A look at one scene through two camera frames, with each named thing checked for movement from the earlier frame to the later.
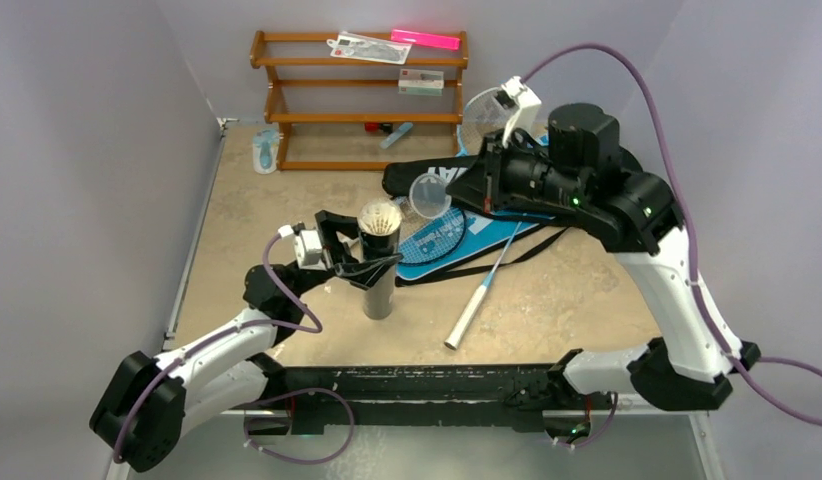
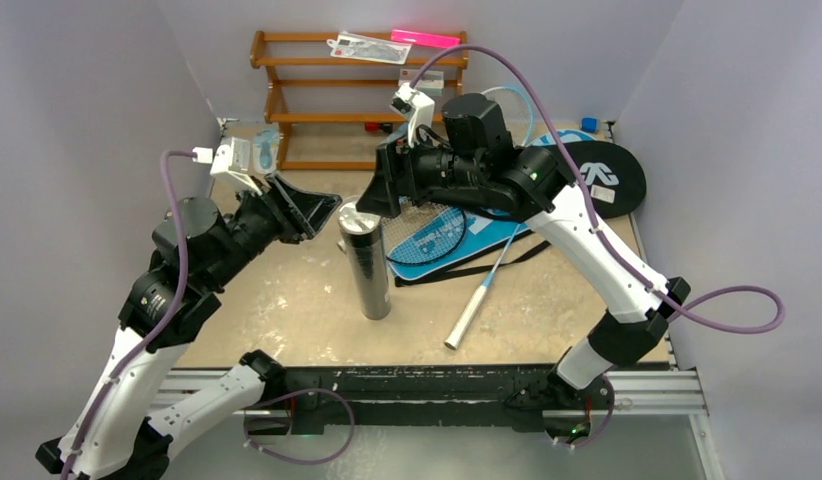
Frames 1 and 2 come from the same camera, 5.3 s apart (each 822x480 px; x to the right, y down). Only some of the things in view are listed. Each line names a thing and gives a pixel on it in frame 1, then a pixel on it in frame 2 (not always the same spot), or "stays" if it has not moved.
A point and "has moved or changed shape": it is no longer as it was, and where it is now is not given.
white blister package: x=369 y=48 stays
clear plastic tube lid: x=428 y=196 has moved or changed shape
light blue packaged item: x=265 y=149 stays
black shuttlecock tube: x=379 y=229 has moved or changed shape
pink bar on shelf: x=425 y=39 stays
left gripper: x=358 y=271 -> x=296 y=212
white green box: x=420 y=82 stays
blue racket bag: x=429 y=244 stays
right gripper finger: x=470 y=188 -> x=380 y=195
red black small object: x=375 y=127 stays
